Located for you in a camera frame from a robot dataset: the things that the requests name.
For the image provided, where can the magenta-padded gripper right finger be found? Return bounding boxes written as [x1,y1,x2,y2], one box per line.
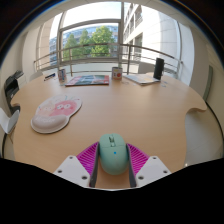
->
[125,142,173,189]

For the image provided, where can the metal balcony railing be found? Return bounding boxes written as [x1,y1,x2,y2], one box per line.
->
[33,43,184,75]

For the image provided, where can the pink and white mouse pad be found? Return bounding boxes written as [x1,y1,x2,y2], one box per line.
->
[30,93,83,135]

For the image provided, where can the stack of light brochures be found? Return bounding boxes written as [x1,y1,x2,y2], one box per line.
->
[123,73,161,86]

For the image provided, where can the printed white mug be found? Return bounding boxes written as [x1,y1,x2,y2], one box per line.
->
[57,68,67,84]

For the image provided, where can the white chair with wooden legs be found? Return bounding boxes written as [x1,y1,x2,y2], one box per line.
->
[0,107,21,135]

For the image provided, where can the grey-green door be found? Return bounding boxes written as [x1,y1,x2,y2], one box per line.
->
[202,64,214,102]

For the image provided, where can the red and blue magazine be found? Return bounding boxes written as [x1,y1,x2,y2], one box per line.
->
[64,74,111,87]

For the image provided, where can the red and white mug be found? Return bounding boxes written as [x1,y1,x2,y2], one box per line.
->
[111,66,124,81]

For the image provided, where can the dark blue stapler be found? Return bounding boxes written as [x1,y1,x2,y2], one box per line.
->
[43,72,57,82]

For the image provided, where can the white plastic chair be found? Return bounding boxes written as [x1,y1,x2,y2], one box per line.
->
[138,62,155,75]
[29,70,44,83]

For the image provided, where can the mint green computer mouse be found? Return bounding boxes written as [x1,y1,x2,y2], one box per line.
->
[98,133,130,176]

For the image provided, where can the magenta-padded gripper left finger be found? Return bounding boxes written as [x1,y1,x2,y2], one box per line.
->
[53,141,101,189]

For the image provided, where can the black cylindrical speaker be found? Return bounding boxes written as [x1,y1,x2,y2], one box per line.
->
[153,57,165,81]

